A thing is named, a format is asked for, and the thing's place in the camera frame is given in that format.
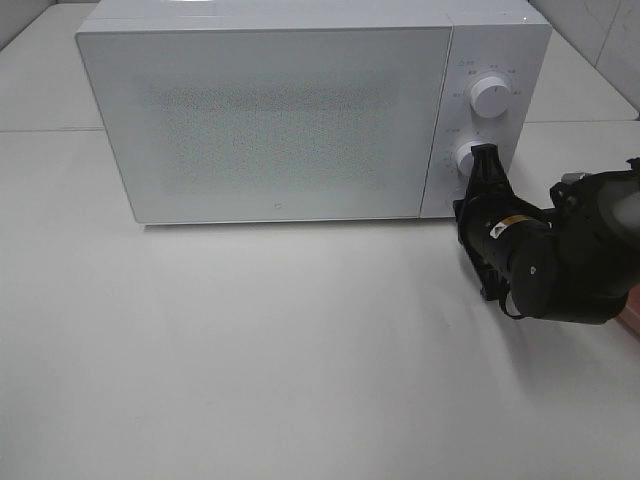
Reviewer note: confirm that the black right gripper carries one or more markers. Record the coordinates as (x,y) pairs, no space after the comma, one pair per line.
(510,247)

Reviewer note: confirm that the pink round plate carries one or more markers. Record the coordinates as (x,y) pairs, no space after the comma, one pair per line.
(630,315)

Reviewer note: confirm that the white microwave door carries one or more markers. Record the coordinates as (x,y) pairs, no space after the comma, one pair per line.
(260,126)

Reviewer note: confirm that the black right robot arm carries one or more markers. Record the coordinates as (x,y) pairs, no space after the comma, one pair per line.
(576,261)

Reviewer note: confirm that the white lower microwave knob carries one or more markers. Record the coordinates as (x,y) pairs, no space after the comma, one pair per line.
(463,157)

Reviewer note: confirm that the white microwave knob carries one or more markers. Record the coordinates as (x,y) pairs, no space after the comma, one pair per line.
(489,96)
(463,157)

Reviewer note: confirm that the white upper microwave knob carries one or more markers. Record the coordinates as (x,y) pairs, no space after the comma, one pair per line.
(489,96)

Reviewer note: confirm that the white microwave oven body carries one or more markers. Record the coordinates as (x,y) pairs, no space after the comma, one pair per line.
(505,37)

